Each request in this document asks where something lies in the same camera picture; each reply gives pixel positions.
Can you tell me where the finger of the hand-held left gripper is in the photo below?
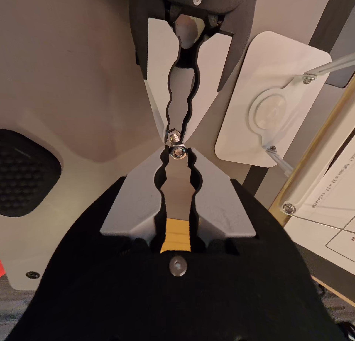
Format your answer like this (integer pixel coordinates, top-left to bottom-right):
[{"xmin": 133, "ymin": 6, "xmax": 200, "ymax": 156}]
[
  {"xmin": 144, "ymin": 17, "xmax": 182, "ymax": 144},
  {"xmin": 180, "ymin": 33, "xmax": 233, "ymax": 142}
]

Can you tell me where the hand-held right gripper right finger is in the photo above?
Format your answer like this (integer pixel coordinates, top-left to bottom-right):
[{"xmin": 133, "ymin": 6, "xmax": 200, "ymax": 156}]
[{"xmin": 185, "ymin": 147, "xmax": 256, "ymax": 248}]

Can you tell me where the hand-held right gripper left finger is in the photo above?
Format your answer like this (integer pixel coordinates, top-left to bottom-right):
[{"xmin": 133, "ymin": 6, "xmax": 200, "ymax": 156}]
[{"xmin": 100, "ymin": 146, "xmax": 170, "ymax": 248}]

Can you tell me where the steel hex bolt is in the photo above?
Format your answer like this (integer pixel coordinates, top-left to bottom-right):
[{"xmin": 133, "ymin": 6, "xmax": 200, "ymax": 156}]
[{"xmin": 168, "ymin": 134, "xmax": 188, "ymax": 160}]

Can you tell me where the yellow plastic bin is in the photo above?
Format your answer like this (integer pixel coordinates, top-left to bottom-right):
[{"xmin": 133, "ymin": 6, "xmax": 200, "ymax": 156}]
[{"xmin": 160, "ymin": 218, "xmax": 192, "ymax": 254}]

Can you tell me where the wooden stand board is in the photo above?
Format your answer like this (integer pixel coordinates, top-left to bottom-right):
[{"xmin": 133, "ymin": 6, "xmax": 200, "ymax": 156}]
[{"xmin": 269, "ymin": 75, "xmax": 355, "ymax": 308}]

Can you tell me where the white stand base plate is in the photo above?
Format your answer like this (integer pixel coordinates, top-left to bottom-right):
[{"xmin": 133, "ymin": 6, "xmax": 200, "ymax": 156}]
[{"xmin": 214, "ymin": 31, "xmax": 332, "ymax": 168}]

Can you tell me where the thin metal wire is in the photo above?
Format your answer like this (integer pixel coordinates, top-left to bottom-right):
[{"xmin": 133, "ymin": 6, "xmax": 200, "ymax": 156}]
[{"xmin": 293, "ymin": 213, "xmax": 355, "ymax": 235}]

